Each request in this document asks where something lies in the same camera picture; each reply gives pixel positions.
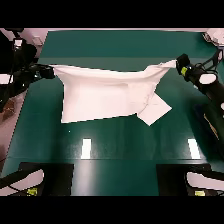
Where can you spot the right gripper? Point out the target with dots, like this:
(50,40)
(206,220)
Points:
(183,65)

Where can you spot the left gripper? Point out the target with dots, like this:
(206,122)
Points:
(47,72)

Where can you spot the white T-shirt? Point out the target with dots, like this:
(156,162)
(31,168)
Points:
(100,96)

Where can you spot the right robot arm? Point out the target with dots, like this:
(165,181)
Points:
(208,86)

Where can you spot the white garment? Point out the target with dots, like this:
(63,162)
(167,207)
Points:
(216,36)

